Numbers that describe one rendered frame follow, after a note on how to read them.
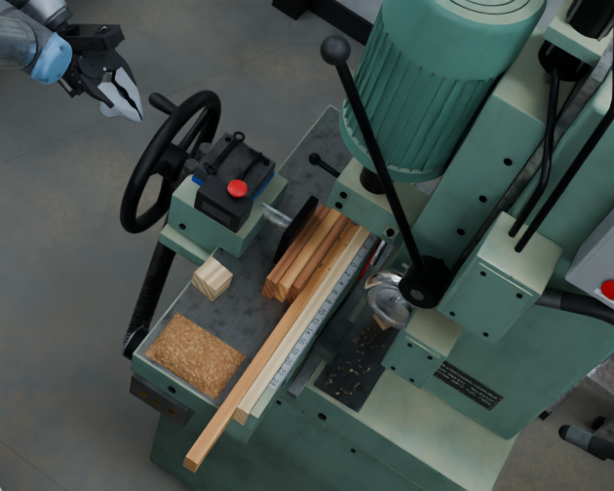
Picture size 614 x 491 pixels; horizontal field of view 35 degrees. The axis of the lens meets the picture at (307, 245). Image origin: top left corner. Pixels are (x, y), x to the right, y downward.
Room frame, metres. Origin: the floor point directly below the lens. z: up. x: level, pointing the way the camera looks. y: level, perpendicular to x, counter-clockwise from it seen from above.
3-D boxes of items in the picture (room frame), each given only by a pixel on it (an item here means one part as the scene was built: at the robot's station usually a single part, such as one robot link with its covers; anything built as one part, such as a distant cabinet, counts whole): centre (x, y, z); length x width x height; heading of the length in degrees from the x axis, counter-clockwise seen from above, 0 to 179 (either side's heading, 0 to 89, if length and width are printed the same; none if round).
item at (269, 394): (0.81, -0.08, 0.93); 0.60 x 0.02 x 0.06; 169
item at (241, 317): (0.84, 0.06, 0.87); 0.61 x 0.30 x 0.06; 169
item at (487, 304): (0.70, -0.24, 1.22); 0.09 x 0.08 x 0.15; 79
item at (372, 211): (0.89, -0.08, 1.03); 0.14 x 0.07 x 0.09; 79
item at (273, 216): (0.84, 0.05, 0.95); 0.09 x 0.07 x 0.09; 169
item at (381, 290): (0.75, -0.16, 1.02); 0.12 x 0.03 x 0.12; 79
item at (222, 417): (0.72, -0.02, 0.92); 0.59 x 0.02 x 0.04; 169
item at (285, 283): (0.86, -0.01, 0.92); 0.25 x 0.02 x 0.05; 169
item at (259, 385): (0.82, -0.06, 0.92); 0.60 x 0.02 x 0.05; 169
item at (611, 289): (0.66, -0.34, 1.36); 0.03 x 0.01 x 0.03; 79
